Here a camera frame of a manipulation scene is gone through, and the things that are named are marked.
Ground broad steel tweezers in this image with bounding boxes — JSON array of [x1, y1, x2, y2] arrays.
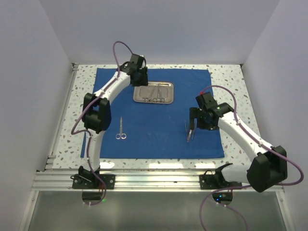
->
[[187, 129, 193, 142]]

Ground silver instrument tray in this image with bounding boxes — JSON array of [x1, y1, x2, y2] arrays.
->
[[133, 81, 174, 104]]

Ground steel hemostat clamp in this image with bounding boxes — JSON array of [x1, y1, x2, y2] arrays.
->
[[156, 83, 165, 103]]

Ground blue surgical drape cloth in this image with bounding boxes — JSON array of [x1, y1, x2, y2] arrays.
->
[[80, 67, 226, 159]]

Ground steel surgical scissors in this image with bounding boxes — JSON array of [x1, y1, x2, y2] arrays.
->
[[115, 117, 127, 140]]

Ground steel surgical forceps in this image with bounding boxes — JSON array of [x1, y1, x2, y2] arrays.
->
[[144, 88, 155, 102]]

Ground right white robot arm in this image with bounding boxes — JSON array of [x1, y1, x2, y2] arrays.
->
[[188, 92, 287, 193]]

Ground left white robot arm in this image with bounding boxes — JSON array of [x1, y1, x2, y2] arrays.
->
[[71, 54, 148, 190]]

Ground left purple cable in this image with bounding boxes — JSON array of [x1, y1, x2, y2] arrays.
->
[[71, 41, 146, 205]]

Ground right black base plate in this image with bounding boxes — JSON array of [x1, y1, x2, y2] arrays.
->
[[199, 170, 242, 190]]

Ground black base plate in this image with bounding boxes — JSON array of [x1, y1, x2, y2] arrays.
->
[[199, 170, 242, 190], [70, 174, 116, 190]]

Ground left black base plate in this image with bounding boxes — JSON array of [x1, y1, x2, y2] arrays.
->
[[70, 174, 116, 190]]

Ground aluminium left side rail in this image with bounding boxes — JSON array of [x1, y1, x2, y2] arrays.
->
[[43, 63, 79, 171]]

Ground aluminium rail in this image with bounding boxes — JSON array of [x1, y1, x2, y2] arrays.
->
[[43, 63, 79, 171], [31, 168, 284, 193]]

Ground aluminium front rail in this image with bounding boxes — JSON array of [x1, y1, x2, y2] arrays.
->
[[31, 168, 284, 193]]

